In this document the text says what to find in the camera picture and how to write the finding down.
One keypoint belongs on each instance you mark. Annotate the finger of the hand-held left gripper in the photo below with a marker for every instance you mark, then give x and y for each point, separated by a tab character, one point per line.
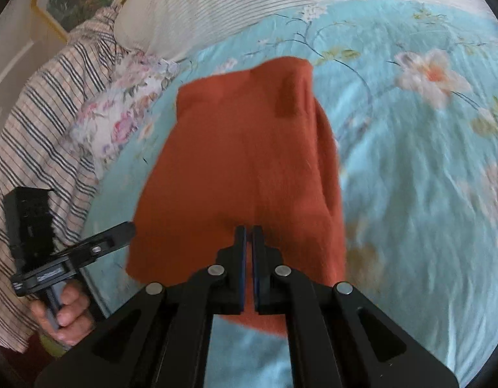
111	236

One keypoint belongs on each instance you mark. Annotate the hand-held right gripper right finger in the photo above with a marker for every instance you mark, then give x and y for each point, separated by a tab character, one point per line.
259	275

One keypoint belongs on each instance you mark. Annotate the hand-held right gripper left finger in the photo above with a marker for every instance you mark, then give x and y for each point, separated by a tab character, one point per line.
241	266

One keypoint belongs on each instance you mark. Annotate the orange knit sweater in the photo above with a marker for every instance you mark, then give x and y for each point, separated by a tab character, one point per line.
241	149

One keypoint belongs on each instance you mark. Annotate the person's left hand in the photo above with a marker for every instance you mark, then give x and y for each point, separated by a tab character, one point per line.
75	311

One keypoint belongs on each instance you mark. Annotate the floral crumpled cloth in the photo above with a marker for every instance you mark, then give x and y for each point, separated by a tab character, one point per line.
111	129

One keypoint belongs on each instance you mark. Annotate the plaid blanket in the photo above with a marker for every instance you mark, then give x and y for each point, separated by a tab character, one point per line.
43	109

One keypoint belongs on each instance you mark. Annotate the light blue floral bedsheet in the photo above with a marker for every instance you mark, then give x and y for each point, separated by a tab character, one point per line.
414	210

